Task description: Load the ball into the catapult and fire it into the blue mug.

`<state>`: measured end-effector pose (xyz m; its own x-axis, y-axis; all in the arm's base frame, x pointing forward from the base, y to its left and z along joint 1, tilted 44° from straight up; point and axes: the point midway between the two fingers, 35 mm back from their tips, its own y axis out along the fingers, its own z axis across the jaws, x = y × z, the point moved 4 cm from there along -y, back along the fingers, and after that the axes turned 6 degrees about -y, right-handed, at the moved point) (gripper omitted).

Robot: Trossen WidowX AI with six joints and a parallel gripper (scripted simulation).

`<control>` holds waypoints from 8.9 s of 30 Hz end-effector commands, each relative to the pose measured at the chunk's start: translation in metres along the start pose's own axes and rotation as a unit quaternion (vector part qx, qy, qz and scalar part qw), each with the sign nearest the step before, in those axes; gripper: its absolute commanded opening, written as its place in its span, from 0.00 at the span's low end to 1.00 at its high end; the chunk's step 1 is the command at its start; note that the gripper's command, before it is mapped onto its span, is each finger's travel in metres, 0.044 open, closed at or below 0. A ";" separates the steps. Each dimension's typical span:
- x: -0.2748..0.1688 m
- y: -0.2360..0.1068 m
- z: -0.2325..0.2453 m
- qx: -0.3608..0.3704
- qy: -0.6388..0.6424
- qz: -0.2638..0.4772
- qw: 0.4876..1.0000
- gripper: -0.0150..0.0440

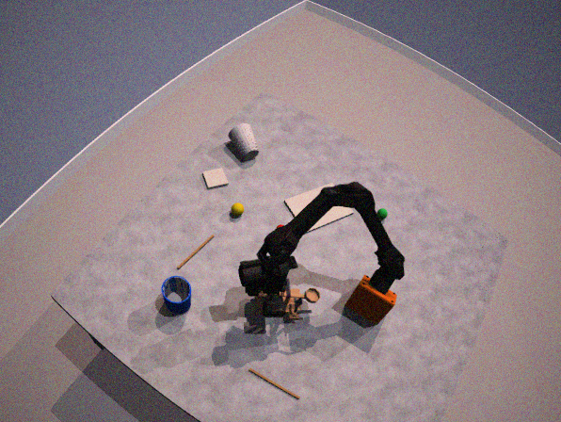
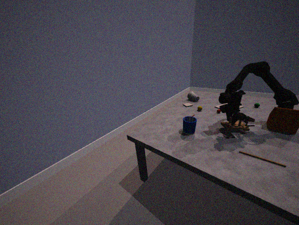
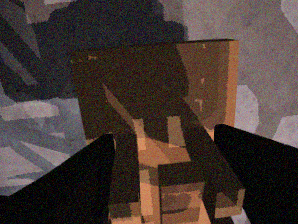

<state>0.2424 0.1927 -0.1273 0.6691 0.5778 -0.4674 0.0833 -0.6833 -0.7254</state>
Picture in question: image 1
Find beige flat rectangular panel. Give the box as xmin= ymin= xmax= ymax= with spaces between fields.
xmin=284 ymin=183 xmax=353 ymax=233

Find yellow ball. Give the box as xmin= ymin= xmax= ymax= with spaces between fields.
xmin=231 ymin=203 xmax=244 ymax=216

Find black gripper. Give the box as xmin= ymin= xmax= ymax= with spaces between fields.
xmin=263 ymin=278 xmax=287 ymax=317

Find blue mug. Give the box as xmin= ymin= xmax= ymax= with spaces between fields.
xmin=161 ymin=276 xmax=191 ymax=316

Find beige flat square tile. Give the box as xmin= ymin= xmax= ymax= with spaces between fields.
xmin=202 ymin=168 xmax=229 ymax=188

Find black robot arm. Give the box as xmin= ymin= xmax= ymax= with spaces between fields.
xmin=238 ymin=182 xmax=405 ymax=296

